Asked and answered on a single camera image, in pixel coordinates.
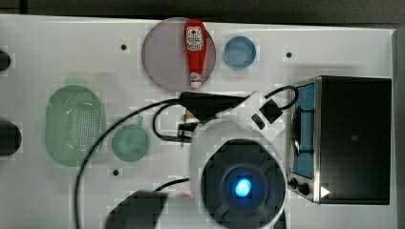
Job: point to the silver toaster oven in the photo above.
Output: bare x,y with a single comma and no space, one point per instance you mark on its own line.
341,140

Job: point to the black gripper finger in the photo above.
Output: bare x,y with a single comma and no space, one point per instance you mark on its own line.
186,98
186,130

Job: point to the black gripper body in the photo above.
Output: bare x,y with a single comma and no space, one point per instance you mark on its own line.
205,106

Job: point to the dark pot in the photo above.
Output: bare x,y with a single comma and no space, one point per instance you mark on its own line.
5,61

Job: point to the green perforated colander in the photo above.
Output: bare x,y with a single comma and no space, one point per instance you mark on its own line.
75,118

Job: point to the yellow plush peeled banana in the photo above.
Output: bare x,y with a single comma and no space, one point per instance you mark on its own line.
188,117

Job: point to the grey round plate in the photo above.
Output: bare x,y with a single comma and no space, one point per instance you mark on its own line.
164,58

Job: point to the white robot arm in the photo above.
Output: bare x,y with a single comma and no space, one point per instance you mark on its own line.
236,176

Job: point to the black round pan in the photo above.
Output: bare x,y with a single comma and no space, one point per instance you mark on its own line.
10,138

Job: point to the green mug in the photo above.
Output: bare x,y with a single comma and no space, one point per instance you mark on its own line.
131,141

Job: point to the red plush ketchup bottle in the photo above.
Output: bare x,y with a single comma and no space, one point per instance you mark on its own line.
195,49

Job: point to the small blue bowl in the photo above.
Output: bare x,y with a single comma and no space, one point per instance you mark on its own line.
239,52

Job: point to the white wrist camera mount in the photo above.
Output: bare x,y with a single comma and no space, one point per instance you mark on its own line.
266,116

